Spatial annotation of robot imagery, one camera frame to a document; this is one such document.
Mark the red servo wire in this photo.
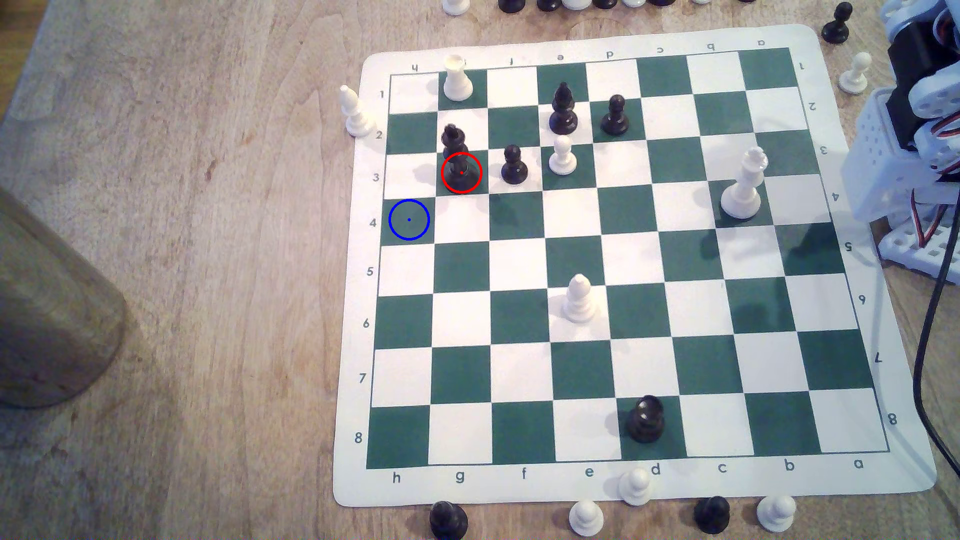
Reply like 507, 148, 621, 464
910, 190, 949, 249

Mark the blurry brown cylindrical post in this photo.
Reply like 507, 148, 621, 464
0, 186, 130, 411

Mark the white pawn chess piece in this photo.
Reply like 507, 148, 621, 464
548, 135, 579, 177
837, 51, 873, 96
755, 494, 798, 534
618, 467, 654, 507
567, 499, 606, 538

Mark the black cable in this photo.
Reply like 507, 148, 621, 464
912, 183, 960, 483

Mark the black bishop chess piece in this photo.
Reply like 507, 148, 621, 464
549, 81, 580, 137

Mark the white bishop chess piece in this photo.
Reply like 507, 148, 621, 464
561, 273, 600, 325
338, 84, 375, 139

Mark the white pawn on board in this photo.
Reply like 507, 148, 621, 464
441, 54, 475, 102

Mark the black king chess piece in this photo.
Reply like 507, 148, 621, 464
438, 123, 483, 195

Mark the green and white chess mat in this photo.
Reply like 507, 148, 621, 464
333, 24, 939, 510

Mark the black pawn chess piece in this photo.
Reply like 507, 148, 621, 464
500, 144, 530, 186
693, 495, 732, 536
600, 94, 631, 138
820, 2, 855, 45

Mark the black rook chess piece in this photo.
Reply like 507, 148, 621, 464
625, 395, 667, 444

